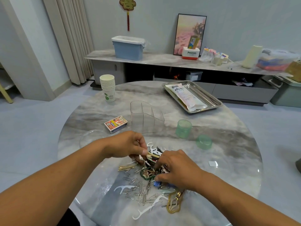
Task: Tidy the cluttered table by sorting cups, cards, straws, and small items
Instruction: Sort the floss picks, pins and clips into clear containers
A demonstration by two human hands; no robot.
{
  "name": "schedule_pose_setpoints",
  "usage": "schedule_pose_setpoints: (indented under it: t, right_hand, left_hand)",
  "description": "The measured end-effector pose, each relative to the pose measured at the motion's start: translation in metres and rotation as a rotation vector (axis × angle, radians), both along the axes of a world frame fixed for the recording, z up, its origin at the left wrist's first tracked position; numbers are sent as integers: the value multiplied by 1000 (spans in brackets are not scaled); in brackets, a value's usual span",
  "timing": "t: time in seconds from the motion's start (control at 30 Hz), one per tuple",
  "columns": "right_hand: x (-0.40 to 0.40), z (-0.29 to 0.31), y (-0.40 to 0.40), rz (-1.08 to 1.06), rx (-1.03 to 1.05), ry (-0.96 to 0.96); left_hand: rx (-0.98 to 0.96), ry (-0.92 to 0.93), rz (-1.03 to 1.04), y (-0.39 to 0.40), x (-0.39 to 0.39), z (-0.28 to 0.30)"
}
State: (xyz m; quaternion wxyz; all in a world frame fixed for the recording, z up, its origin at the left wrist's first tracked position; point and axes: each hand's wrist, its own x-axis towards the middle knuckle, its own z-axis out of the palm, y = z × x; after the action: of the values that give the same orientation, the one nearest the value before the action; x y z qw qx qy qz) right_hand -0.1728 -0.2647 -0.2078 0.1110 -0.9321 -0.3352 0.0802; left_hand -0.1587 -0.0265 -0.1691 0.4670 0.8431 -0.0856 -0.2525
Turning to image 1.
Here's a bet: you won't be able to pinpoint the white and red small box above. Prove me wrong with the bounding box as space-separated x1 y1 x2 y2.
182 47 200 61

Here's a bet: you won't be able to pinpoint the framed pink picture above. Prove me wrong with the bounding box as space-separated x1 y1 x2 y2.
173 13 208 57

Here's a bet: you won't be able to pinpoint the metal tray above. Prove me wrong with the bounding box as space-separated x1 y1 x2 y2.
162 80 224 114

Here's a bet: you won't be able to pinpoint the group of white paper cups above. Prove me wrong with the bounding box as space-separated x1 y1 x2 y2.
99 74 116 102

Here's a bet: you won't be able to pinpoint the beige curtain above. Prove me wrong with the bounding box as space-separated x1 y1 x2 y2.
42 0 95 85

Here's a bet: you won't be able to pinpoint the cream paper roll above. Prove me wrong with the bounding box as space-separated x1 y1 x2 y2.
242 45 263 69

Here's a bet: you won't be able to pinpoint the clear storage box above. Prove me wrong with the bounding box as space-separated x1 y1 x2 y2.
256 49 301 72

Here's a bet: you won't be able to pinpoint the colourful matchbox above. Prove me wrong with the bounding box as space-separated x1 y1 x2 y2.
104 115 129 134

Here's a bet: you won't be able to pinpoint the person's left hand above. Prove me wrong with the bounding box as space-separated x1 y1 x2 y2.
101 131 149 159

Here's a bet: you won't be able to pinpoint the loose papers in cabinet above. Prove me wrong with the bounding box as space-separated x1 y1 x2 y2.
233 79 255 88

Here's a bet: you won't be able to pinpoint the small colourful box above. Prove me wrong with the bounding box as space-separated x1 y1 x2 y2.
187 35 200 49

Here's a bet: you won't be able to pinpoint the person's left forearm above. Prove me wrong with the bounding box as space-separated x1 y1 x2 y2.
0 141 111 226

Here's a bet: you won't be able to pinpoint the clear bag of snacks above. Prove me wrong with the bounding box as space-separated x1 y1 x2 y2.
199 48 216 62

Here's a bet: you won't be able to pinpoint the translucent green plastic cup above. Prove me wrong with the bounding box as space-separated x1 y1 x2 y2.
175 119 193 139

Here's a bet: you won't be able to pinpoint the clear ribbed organizer box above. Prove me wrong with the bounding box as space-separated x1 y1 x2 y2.
130 100 166 135

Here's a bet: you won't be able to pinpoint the white box in cabinet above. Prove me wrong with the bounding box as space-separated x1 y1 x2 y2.
185 71 204 82

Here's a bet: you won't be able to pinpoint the clear round plastic bowl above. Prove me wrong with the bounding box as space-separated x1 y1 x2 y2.
77 129 106 149

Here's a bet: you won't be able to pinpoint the pile of floss picks and clips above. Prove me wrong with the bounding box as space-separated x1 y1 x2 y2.
113 141 186 220

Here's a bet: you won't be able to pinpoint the red gold wall hanging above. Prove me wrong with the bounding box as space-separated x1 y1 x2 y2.
119 0 137 31

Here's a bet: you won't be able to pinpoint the grey cabinet with marble top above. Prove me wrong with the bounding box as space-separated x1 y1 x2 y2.
85 48 292 104

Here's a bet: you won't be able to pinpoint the person's right forearm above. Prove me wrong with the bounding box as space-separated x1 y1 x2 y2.
198 172 301 226

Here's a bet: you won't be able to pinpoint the cardboard box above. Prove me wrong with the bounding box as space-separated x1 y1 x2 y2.
287 60 301 83

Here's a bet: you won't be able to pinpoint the grey green storage bin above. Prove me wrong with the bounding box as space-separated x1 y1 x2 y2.
266 75 301 109

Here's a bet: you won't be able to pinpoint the blue storage box white lid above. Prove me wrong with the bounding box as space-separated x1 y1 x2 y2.
111 35 146 61

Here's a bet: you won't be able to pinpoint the person's right hand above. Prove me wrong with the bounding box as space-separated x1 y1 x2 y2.
154 149 208 192

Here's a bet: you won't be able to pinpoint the pale green plastic lid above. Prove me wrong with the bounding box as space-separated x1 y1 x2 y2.
196 134 213 150

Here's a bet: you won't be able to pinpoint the clear printed plastic bag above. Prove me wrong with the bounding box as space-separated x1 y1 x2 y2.
170 83 208 112

